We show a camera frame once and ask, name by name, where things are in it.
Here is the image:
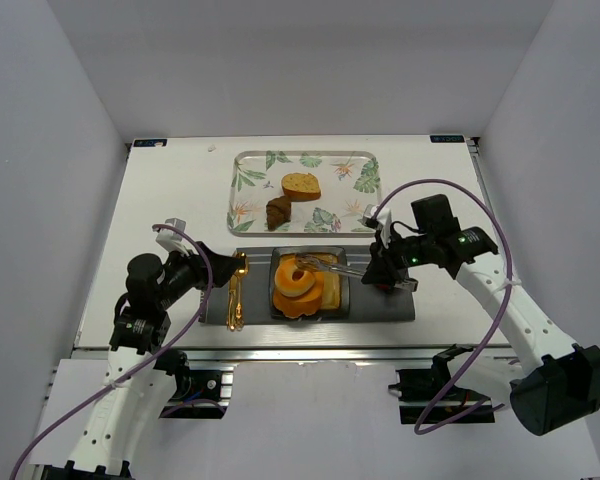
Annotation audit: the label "orange ring bagel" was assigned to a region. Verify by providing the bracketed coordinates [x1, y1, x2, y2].
[274, 258, 316, 298]

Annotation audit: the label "silver metal tongs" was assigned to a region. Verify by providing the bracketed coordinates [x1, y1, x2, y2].
[295, 253, 419, 292]

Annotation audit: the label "round orange bun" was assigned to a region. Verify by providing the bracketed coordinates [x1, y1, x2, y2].
[272, 279, 324, 319]

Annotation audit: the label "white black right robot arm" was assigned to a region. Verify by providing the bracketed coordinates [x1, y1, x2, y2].
[362, 194, 600, 436]

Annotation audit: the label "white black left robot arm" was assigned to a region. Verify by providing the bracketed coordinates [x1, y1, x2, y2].
[42, 241, 246, 479]

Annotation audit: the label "sliced bread loaf piece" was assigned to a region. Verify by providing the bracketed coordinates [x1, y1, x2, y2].
[281, 173, 322, 202]

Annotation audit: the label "gold knife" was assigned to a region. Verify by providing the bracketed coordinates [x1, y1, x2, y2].
[227, 275, 238, 331]

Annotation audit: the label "dark grey placemat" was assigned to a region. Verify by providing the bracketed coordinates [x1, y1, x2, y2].
[198, 244, 416, 326]

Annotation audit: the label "black square plate, tan centre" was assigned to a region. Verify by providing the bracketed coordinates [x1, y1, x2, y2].
[269, 246, 349, 321]

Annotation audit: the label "dark brown croissant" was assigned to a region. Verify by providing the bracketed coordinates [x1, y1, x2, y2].
[266, 196, 292, 231]

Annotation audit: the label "floral leaf-pattern serving tray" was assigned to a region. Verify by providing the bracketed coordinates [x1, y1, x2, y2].
[226, 150, 382, 236]

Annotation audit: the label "right blue corner label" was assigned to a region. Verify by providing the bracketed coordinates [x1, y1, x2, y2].
[429, 135, 465, 144]

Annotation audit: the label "blue corner label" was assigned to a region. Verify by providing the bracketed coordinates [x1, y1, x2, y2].
[132, 138, 168, 148]
[429, 135, 465, 144]

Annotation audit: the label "left blue corner label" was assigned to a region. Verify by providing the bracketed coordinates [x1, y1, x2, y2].
[132, 138, 168, 148]

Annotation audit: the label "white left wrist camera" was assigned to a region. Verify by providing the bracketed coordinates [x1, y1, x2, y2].
[152, 218, 188, 254]

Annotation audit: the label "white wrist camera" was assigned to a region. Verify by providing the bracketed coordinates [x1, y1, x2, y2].
[152, 218, 188, 254]
[362, 205, 392, 248]

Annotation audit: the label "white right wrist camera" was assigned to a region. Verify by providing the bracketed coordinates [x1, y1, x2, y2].
[362, 205, 392, 248]

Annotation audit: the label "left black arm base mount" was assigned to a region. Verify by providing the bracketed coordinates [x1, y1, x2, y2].
[155, 350, 233, 420]

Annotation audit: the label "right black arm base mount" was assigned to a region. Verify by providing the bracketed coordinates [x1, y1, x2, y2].
[388, 345, 502, 427]

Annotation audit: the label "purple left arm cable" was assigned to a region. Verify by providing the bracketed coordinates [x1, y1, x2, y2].
[7, 224, 216, 480]

